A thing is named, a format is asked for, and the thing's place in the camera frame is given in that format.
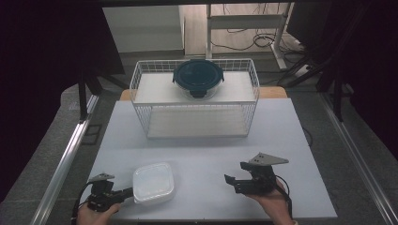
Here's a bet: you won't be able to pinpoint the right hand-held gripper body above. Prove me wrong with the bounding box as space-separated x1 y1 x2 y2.
235 151 290 197

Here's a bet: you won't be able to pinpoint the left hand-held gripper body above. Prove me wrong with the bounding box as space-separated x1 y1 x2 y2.
86 172 123 213

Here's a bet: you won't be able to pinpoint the white square lidded container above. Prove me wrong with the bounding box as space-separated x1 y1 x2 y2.
131 161 176 206

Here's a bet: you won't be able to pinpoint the round container dark blue lid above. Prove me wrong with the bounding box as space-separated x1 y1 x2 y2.
171 58 225 101

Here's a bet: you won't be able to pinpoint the white wire shelf rack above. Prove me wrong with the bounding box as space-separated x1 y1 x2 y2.
129 58 261 140

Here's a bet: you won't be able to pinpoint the person's left hand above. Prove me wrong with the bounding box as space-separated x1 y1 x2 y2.
76 202 122 225

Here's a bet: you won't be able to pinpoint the person's right hand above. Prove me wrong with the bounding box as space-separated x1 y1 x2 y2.
246 180 296 225

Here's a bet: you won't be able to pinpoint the black metal stand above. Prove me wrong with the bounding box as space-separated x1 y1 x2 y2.
77 70 105 124

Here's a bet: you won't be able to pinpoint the white power strip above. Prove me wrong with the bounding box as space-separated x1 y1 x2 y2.
293 63 314 78

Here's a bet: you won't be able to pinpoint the white cabinet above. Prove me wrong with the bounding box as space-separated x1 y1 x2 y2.
101 5 186 54

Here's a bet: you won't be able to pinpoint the left hand-held gripper black cable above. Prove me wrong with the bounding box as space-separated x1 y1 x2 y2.
70 182 94 225

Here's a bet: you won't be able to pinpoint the hand-held gripper black cable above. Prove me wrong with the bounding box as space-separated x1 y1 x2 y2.
70 182 94 225
274 173 294 219

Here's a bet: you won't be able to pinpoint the right hand-held gripper black cable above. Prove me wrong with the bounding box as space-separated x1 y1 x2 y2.
274 173 294 219

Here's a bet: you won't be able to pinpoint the aluminium rail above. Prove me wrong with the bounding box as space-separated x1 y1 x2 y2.
318 93 398 225
29 94 101 225

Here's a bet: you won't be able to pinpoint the black cable beside table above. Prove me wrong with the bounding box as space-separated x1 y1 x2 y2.
301 127 314 148

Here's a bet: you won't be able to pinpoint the black floor cables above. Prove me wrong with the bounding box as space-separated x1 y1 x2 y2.
209 28 307 54

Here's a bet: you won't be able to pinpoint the white metal desk frame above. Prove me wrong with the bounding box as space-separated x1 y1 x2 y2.
205 3 294 70

